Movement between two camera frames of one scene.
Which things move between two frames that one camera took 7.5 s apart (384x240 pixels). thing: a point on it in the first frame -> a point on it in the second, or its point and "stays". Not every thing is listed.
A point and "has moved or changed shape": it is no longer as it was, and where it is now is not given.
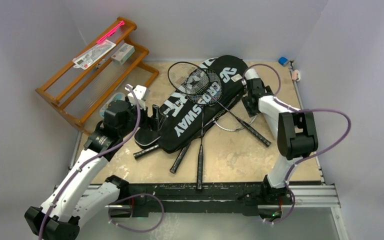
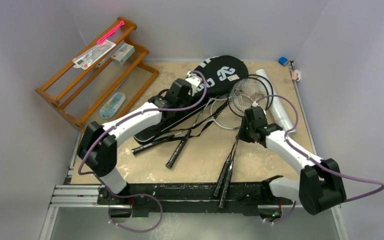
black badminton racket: (193, 79) -> (271, 95)
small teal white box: (123, 54) stays
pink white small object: (296, 75) stays
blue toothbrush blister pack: (118, 96) stays
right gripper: (252, 101) -> (247, 135)
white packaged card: (86, 59) stays
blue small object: (283, 61) stays
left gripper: (150, 123) -> (187, 104)
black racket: (202, 87) -> (244, 94)
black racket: (141, 152) -> (137, 149)
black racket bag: (209, 91) has moved or changed shape
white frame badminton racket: (233, 119) -> (221, 114)
